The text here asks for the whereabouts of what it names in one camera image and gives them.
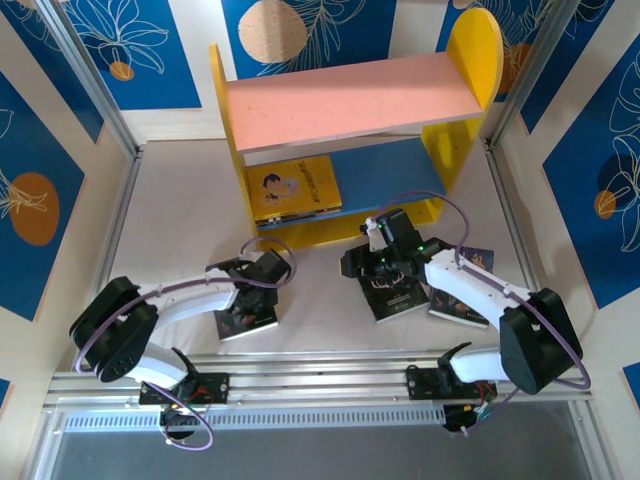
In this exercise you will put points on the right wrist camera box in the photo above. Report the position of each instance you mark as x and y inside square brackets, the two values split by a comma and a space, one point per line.
[372, 237]

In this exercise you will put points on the black wolf eyes book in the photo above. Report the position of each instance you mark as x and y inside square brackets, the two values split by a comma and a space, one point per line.
[300, 215]

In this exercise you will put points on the aluminium frame post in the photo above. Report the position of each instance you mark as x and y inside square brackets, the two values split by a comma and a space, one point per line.
[90, 85]
[530, 75]

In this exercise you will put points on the black connector block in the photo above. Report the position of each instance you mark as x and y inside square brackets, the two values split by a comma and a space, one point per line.
[457, 420]
[177, 422]

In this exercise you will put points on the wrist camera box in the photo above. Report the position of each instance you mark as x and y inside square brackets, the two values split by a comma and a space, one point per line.
[372, 237]
[216, 268]

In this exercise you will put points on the yellow cartoon boy book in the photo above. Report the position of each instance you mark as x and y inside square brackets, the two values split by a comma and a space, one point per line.
[295, 185]

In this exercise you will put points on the black antler book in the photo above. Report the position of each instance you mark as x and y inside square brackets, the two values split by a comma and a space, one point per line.
[395, 305]

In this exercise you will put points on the yellow pink blue bookshelf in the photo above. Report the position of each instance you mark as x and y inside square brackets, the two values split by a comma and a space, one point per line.
[350, 100]

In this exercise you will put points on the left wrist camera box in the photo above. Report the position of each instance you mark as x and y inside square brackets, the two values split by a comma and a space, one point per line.
[216, 268]

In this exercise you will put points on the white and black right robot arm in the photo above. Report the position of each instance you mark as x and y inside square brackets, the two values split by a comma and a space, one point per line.
[475, 285]

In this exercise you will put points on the dark book with white edge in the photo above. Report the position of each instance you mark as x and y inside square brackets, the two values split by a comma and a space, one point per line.
[457, 312]

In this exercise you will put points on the grey metal panel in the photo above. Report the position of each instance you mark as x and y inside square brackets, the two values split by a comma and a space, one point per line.
[320, 460]

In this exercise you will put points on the dark blue old man book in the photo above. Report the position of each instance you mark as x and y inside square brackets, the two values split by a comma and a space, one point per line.
[250, 327]

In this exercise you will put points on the brown and black book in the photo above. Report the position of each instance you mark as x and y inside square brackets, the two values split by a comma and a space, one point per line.
[300, 220]

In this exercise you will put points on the aluminium rail frame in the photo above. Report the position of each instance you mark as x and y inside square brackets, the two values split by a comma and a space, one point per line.
[320, 380]

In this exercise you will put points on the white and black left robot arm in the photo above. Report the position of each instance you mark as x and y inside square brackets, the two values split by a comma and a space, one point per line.
[200, 300]

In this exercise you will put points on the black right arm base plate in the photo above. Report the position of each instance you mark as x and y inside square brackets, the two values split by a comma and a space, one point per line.
[422, 382]

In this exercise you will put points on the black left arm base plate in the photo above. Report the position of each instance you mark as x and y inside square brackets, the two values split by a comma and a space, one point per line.
[215, 387]

